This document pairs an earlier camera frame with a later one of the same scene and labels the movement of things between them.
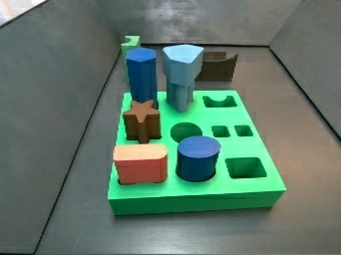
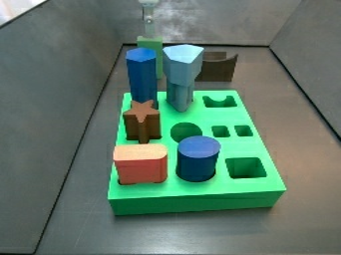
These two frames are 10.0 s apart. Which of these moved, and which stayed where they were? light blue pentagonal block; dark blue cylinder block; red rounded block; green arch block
Moved: green arch block
Stayed: light blue pentagonal block; red rounded block; dark blue cylinder block
